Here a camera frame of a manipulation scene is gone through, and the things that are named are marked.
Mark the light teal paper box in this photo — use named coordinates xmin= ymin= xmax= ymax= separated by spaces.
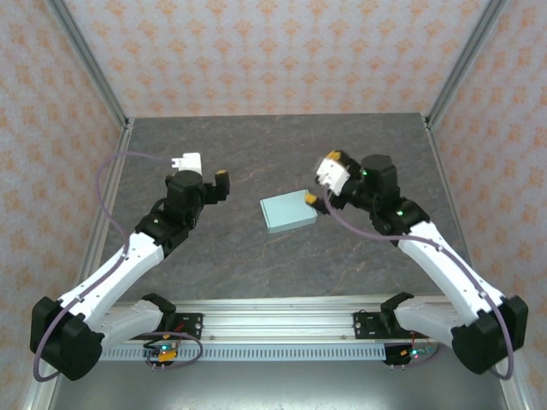
xmin=259 ymin=189 xmax=318 ymax=235

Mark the small circuit board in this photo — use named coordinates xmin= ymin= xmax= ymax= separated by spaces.
xmin=399 ymin=344 xmax=438 ymax=364
xmin=144 ymin=341 xmax=179 ymax=365

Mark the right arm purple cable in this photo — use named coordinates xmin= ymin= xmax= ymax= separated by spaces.
xmin=322 ymin=187 xmax=516 ymax=381

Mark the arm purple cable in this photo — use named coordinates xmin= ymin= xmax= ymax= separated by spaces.
xmin=322 ymin=187 xmax=516 ymax=381
xmin=32 ymin=151 xmax=202 ymax=382

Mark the aluminium side rail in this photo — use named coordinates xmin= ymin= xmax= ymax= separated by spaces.
xmin=422 ymin=114 xmax=483 ymax=285
xmin=66 ymin=119 xmax=137 ymax=309

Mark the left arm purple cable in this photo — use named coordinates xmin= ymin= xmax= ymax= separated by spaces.
xmin=32 ymin=151 xmax=202 ymax=382

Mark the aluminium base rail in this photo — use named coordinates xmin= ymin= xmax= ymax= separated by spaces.
xmin=101 ymin=297 xmax=454 ymax=343

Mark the aluminium corner post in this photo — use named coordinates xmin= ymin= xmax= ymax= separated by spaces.
xmin=425 ymin=0 xmax=508 ymax=129
xmin=46 ymin=0 xmax=132 ymax=129

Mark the slotted grey cable duct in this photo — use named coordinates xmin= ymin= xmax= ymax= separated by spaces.
xmin=100 ymin=343 xmax=388 ymax=363

